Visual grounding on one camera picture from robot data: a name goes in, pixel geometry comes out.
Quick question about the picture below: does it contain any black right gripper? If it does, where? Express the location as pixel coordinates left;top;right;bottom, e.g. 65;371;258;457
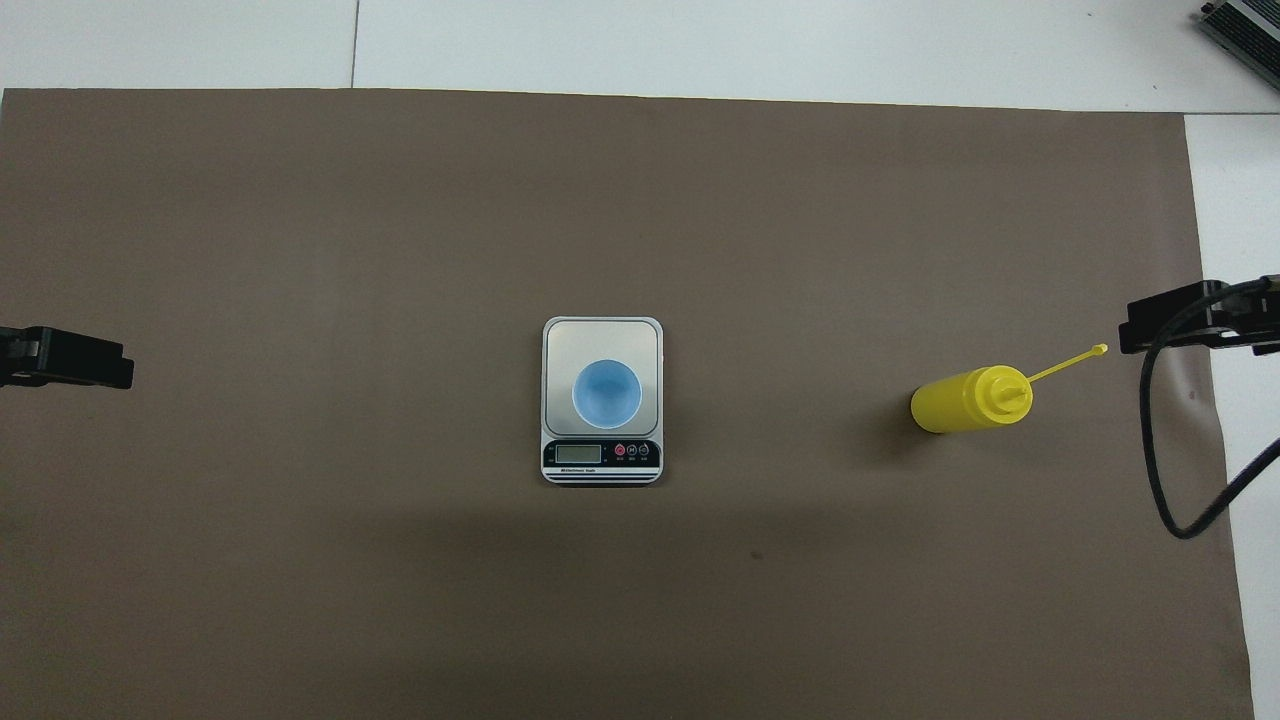
1118;274;1280;357

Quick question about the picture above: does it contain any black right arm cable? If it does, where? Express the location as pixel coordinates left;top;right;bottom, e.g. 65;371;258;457
1141;278;1280;541

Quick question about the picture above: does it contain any brown table mat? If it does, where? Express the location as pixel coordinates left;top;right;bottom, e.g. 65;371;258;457
0;88;1256;720

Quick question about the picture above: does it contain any light blue plastic cup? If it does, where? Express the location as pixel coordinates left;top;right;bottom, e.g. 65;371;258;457
571;362;644;434

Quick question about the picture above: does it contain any silver digital kitchen scale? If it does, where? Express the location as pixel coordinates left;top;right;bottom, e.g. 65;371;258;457
541;317;664;486

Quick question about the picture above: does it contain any yellow squeeze bottle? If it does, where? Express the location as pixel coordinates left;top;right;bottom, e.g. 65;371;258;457
910;343;1109;434

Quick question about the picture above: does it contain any grey ribbed metal device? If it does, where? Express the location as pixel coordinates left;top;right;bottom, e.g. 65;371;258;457
1198;0;1280;93

